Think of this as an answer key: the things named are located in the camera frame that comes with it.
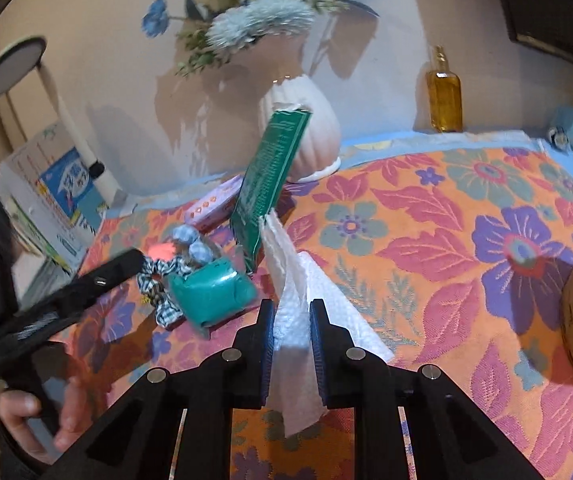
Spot green checkered scrunchie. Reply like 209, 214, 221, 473
136, 255, 187, 331

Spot blue checkered bobble hair tie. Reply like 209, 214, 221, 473
172, 224, 214, 266

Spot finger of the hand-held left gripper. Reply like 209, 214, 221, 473
69, 249, 146, 311

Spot white ribbed vase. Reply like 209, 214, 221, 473
258, 35, 342, 183

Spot orange floral table cloth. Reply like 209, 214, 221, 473
61, 132, 573, 480

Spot amber glass bottle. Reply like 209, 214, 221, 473
426, 45, 463, 133

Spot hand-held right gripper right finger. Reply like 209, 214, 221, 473
309, 299, 542, 480

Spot row of books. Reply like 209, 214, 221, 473
0, 122, 110, 276

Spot purple tissue packet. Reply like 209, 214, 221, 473
184, 175, 244, 233

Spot person's left hand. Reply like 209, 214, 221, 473
0, 376, 88, 466

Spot white desk lamp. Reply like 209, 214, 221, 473
0, 36, 127, 211

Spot light blue table cover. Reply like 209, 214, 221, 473
104, 129, 573, 221

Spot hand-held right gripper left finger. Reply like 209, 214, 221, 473
41, 299, 276, 480

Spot green tissue pack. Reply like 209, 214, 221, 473
230, 108, 312, 273

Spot teal plastic wrapped pack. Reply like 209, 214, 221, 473
166, 257, 260, 341

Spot blue white artificial flowers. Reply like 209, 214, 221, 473
141, 0, 392, 77

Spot white paper tissue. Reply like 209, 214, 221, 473
259, 210, 396, 437

